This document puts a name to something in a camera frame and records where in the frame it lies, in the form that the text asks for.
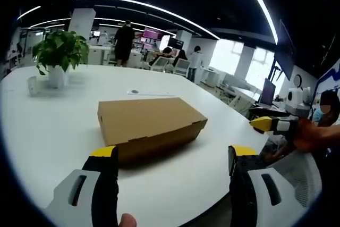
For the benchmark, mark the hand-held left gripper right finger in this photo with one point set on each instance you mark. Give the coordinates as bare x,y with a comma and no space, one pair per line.
247,197

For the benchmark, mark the hanging black screen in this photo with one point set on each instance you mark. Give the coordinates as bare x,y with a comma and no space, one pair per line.
284,54

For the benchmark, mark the desk computer monitor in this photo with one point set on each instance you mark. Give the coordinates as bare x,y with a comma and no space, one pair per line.
268,92

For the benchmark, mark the pink display screen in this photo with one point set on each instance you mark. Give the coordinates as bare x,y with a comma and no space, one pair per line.
152,34

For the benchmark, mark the blue white wall poster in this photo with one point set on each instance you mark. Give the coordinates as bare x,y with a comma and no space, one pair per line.
329,78

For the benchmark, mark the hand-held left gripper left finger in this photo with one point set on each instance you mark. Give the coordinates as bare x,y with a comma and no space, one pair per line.
82,200

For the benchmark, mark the person's left hand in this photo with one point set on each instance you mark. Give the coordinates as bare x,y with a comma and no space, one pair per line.
128,221

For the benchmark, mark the long ceiling light strip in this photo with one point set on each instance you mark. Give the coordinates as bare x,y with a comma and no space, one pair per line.
148,6
261,6

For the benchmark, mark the clear glass cup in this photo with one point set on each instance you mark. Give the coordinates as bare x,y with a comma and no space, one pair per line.
32,86

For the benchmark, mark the person's right hand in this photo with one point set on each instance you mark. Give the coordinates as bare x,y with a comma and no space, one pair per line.
305,135

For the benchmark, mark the white mesh office chair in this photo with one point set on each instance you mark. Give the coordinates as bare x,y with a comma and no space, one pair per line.
300,176

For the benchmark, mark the round wall clock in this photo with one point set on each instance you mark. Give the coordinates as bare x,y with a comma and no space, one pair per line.
297,80

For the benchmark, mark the short ceiling light strip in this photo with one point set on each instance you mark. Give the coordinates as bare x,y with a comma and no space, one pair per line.
28,12

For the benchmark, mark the green potted plant white pot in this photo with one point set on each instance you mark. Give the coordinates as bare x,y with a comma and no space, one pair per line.
59,51

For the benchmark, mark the brown cardboard shoe box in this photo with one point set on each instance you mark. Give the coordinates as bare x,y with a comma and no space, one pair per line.
143,120

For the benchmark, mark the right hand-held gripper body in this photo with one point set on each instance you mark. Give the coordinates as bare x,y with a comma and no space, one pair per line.
297,102

